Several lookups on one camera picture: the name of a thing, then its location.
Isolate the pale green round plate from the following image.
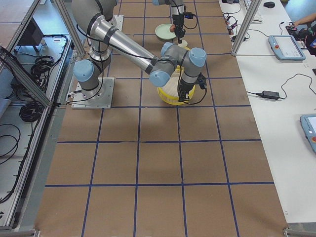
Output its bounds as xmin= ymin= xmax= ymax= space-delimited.
xmin=155 ymin=23 xmax=176 ymax=40

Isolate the reddish brown bun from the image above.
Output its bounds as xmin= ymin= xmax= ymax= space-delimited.
xmin=169 ymin=24 xmax=176 ymax=32

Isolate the blue teach pendant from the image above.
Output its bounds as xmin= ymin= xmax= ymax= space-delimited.
xmin=268 ymin=35 xmax=306 ymax=61
xmin=300 ymin=114 xmax=316 ymax=153

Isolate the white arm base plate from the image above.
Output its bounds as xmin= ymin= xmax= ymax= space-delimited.
xmin=71 ymin=77 xmax=115 ymax=109

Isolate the aluminium frame post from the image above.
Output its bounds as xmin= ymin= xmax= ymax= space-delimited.
xmin=232 ymin=0 xmax=261 ymax=56

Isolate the black coiled cable bundle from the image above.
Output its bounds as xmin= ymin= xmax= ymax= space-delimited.
xmin=19 ymin=101 xmax=44 ymax=122

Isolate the black computer mouse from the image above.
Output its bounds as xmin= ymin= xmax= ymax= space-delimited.
xmin=263 ymin=1 xmax=275 ymax=8

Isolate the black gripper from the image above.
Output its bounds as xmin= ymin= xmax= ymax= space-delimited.
xmin=177 ymin=79 xmax=195 ymax=102
xmin=173 ymin=22 xmax=186 ymax=44

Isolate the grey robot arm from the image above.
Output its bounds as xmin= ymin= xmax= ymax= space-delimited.
xmin=72 ymin=0 xmax=206 ymax=103
xmin=152 ymin=0 xmax=188 ymax=47

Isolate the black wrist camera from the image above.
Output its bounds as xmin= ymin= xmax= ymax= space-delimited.
xmin=197 ymin=73 xmax=207 ymax=90
xmin=184 ymin=11 xmax=194 ymax=19

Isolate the black laptop power brick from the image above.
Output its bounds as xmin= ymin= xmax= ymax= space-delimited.
xmin=255 ymin=90 xmax=280 ymax=100

